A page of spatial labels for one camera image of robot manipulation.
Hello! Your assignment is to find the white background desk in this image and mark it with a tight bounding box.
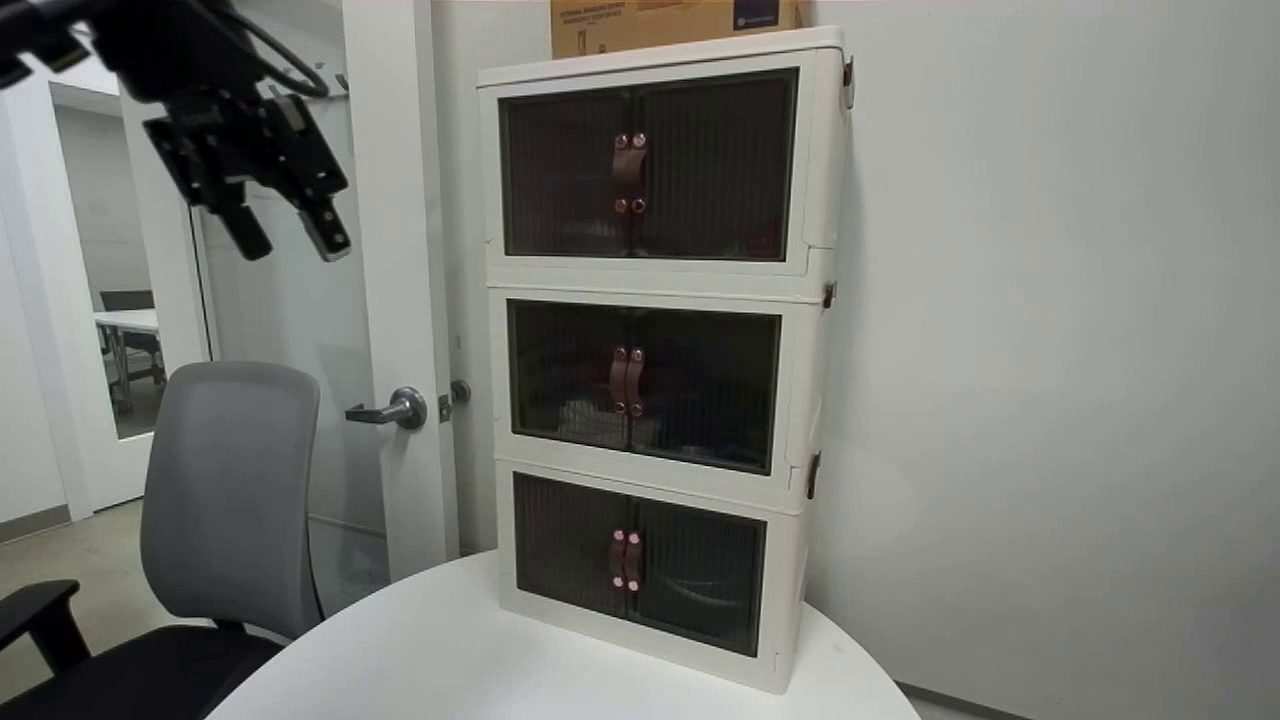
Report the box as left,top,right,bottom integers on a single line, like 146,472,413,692
91,303,167,404

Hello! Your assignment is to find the metal door lock knob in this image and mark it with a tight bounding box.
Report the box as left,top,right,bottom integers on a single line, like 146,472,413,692
434,375,474,425

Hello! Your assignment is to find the dark translucent cabinet door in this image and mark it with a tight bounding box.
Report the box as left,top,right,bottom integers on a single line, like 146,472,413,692
626,65,805,263
495,83,641,260
614,491,771,661
504,295,630,452
619,303,784,478
510,472,626,610

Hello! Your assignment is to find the white glass panel door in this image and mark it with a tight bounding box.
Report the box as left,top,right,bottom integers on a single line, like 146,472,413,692
103,0,465,618

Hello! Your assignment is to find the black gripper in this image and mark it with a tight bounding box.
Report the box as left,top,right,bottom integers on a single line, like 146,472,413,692
138,87,354,263

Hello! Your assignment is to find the grey black office chair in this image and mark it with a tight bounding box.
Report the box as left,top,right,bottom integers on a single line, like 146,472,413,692
0,357,328,720

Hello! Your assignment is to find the brown cardboard box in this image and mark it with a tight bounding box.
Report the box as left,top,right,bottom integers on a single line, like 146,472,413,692
546,0,817,65

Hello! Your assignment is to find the white stackable cabinet frame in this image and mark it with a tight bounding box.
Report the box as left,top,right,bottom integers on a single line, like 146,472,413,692
474,24,856,695

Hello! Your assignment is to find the metal door lever handle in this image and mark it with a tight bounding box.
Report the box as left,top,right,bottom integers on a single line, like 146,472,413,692
338,384,432,435

